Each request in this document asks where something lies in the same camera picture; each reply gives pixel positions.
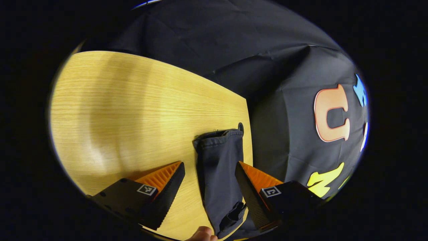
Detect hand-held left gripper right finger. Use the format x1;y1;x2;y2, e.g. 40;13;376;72
235;161;327;232

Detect black backdrop cloth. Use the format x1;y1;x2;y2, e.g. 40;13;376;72
80;0;370;201

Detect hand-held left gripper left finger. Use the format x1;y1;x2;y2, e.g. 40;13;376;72
86;161;186;231

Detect dark grey jeans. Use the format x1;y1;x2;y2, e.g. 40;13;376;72
192;129;254;240

